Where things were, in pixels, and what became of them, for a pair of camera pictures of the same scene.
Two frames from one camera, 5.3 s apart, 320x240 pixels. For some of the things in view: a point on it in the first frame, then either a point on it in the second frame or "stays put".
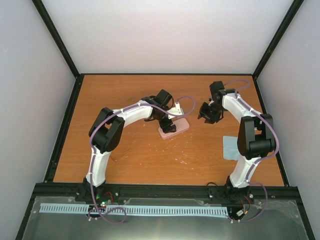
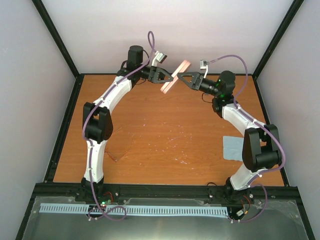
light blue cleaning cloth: (230, 150) stays put
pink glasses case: (181, 125) to (181, 69)
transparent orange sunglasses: (122, 149) stays put
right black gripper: (202, 113) to (196, 75)
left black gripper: (168, 129) to (163, 71)
